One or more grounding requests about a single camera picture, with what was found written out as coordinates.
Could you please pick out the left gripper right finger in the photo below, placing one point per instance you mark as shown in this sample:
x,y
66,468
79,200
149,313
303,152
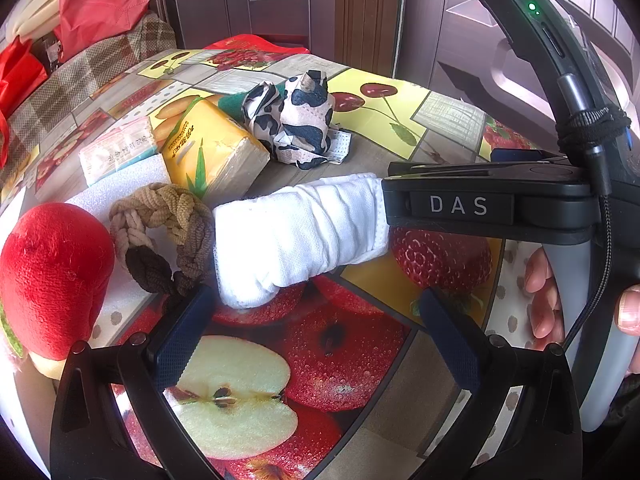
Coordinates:
x,y
544,439

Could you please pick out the white foam block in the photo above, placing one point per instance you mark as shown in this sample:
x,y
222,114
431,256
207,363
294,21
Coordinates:
x,y
98,198

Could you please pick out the person's right hand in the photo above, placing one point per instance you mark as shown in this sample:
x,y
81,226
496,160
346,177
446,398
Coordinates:
x,y
545,311

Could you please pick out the dark red fabric bag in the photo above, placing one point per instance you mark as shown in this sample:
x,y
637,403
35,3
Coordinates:
x,y
86,22

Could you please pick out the red plastic bag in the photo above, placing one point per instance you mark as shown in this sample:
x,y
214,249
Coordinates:
x,y
253,42

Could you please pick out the cow print cloth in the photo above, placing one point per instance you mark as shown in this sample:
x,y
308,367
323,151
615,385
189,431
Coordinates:
x,y
292,119

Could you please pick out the pink tissue pack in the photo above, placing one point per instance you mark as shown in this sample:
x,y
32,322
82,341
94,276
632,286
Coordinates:
x,y
118,147

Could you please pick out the plaid covered bench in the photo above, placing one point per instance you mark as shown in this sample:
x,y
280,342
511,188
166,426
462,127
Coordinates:
x,y
74,81

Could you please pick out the bright red tote bag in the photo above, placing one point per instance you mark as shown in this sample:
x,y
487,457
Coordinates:
x,y
21,74

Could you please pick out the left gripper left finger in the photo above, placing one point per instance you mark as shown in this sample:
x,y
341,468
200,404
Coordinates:
x,y
89,438

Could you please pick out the fruit print tablecloth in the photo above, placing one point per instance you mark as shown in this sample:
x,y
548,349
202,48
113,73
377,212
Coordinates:
x,y
373,425

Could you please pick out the green yellow sponge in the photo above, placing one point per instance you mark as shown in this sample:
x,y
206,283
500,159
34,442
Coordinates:
x,y
232,105

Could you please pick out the cream foam roll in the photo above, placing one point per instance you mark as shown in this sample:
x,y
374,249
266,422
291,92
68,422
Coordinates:
x,y
35,19

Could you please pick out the red plush apple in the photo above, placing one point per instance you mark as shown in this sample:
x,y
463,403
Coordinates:
x,y
55,268

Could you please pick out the white cloth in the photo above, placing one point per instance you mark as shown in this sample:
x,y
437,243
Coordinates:
x,y
271,242

